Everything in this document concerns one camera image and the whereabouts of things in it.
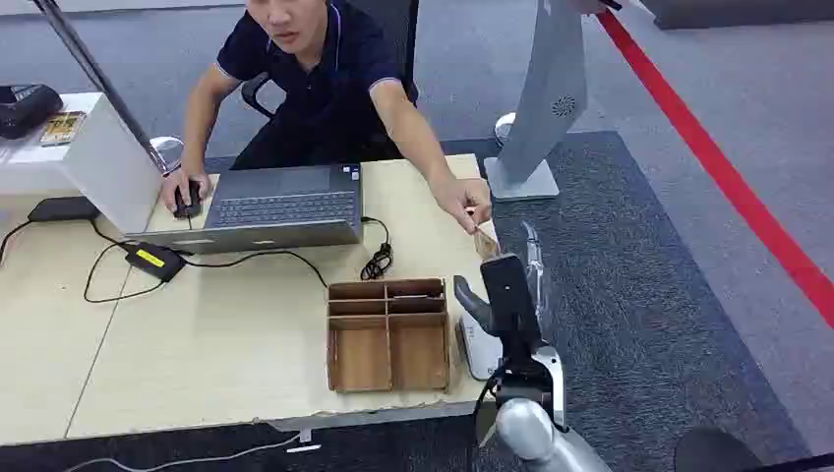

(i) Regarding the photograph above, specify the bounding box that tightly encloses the person's left hand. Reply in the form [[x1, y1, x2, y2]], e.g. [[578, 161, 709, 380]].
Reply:
[[432, 177, 494, 236]]

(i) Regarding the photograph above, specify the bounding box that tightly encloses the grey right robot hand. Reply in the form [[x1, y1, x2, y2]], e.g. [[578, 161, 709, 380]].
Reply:
[[452, 221, 546, 357]]

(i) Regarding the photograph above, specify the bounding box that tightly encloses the person's right hand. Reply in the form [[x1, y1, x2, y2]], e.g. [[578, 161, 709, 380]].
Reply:
[[159, 169, 213, 216]]

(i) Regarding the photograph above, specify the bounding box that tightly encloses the black computer mouse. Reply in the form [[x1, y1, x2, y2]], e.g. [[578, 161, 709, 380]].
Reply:
[[173, 180, 204, 220]]

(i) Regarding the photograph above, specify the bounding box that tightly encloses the round metal base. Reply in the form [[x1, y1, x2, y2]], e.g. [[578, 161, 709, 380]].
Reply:
[[493, 111, 518, 148], [149, 135, 186, 176]]

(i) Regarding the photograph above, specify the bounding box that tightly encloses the white cabinet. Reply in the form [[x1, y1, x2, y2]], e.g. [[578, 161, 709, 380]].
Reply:
[[0, 91, 165, 235]]

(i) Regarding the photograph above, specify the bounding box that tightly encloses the black adapter with yellow label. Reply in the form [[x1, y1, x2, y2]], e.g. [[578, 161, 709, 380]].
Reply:
[[124, 241, 188, 283]]

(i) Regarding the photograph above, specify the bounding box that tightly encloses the plain black power brick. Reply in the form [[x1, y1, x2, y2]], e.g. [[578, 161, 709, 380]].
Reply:
[[27, 196, 101, 225]]

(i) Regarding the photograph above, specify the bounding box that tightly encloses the grey laptop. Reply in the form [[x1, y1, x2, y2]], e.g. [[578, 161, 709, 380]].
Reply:
[[126, 162, 365, 256]]

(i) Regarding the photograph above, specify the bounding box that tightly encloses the small printed packet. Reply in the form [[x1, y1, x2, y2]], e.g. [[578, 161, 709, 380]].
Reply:
[[39, 111, 88, 148]]

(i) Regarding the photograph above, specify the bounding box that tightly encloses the grey kiosk stand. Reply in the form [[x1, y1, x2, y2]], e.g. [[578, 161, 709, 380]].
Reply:
[[482, 0, 590, 203]]

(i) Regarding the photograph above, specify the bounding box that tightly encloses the wooden compartment box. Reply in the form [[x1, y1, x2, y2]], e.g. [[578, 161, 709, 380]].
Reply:
[[326, 277, 452, 394]]

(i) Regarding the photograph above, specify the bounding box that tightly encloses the black slanted pole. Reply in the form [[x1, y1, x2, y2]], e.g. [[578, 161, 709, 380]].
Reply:
[[30, 0, 171, 176]]

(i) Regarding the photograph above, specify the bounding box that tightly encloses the black desk device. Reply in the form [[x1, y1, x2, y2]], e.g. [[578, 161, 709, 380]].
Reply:
[[0, 84, 65, 141]]

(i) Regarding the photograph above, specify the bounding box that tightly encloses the black office chair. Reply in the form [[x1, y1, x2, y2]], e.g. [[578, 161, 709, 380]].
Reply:
[[240, 0, 421, 123]]

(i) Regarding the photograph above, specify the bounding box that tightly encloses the person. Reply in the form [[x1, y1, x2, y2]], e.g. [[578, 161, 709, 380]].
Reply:
[[159, 0, 494, 236]]

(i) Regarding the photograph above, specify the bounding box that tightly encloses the red floor tape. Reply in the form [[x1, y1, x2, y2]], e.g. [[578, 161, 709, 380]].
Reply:
[[595, 9, 834, 331]]

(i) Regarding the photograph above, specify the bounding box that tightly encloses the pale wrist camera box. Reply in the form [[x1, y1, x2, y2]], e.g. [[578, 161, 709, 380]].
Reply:
[[457, 315, 505, 384]]

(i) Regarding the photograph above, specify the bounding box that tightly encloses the bundled black cable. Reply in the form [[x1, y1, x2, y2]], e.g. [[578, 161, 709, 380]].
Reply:
[[359, 215, 394, 282]]

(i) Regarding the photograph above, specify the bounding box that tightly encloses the long black adapter cable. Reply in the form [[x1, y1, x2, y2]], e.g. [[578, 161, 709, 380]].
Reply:
[[83, 217, 328, 305]]

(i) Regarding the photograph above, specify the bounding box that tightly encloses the black power brick cable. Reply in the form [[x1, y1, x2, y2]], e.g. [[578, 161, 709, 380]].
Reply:
[[0, 219, 33, 267]]

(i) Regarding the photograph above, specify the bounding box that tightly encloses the white floor cable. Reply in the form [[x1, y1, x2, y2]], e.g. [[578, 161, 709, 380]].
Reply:
[[61, 432, 305, 472]]

